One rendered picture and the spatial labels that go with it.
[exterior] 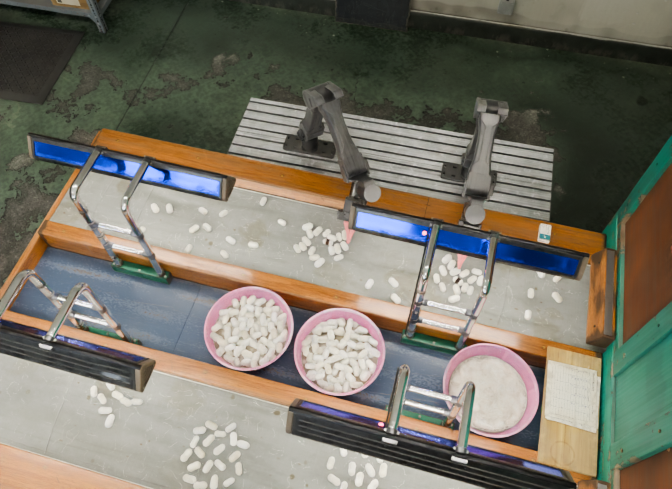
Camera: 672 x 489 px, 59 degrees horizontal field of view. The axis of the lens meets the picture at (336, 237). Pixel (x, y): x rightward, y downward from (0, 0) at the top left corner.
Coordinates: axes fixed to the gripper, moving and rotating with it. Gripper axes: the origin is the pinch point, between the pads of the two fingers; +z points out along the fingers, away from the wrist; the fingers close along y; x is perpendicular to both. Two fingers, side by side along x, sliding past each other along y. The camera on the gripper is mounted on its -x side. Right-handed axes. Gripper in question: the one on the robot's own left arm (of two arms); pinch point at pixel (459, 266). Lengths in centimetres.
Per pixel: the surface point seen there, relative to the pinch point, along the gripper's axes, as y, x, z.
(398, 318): -14.4, -8.9, 18.0
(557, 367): 32.3, -12.5, 19.9
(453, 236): -5.0, -25.8, -12.1
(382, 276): -22.3, 2.0, 9.1
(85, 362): -82, -62, 30
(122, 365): -73, -63, 28
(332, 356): -30.7, -17.4, 31.6
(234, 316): -64, -13, 29
